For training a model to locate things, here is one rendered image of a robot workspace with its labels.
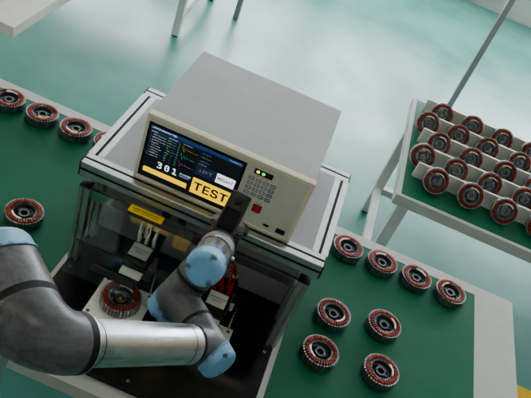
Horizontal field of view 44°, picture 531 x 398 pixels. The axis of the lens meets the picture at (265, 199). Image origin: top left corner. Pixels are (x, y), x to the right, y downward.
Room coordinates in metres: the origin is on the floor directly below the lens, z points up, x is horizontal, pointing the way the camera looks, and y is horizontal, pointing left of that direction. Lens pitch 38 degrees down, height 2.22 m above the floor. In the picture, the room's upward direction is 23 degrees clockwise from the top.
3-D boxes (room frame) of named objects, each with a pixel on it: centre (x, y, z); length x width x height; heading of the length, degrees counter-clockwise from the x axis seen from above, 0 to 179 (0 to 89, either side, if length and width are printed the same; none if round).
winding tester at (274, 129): (1.45, 0.12, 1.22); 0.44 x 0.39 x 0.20; 89
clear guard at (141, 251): (1.14, 0.25, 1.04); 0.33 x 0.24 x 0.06; 179
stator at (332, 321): (1.42, -0.33, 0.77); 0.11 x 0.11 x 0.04
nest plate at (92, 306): (1.14, 0.26, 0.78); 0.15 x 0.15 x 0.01; 89
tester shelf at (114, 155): (1.45, 0.13, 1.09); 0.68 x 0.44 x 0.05; 89
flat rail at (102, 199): (1.23, 0.13, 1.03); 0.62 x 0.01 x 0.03; 89
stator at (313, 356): (1.26, -0.32, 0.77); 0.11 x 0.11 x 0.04
